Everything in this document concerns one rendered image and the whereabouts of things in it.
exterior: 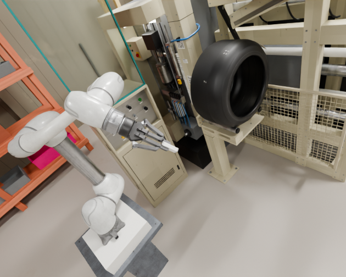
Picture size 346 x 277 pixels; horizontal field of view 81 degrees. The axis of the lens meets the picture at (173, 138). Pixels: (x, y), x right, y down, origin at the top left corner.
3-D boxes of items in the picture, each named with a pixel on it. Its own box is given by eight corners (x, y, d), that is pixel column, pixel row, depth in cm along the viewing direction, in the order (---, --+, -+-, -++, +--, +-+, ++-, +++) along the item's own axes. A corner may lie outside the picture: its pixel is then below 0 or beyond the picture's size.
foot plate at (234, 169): (207, 173, 243) (206, 172, 241) (221, 159, 252) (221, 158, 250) (224, 184, 223) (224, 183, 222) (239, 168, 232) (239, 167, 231)
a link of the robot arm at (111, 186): (104, 209, 149) (116, 184, 164) (121, 208, 141) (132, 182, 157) (13, 131, 108) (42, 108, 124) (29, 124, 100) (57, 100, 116)
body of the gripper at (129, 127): (117, 131, 72) (141, 142, 74) (127, 112, 75) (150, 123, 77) (116, 137, 79) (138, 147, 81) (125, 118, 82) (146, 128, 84)
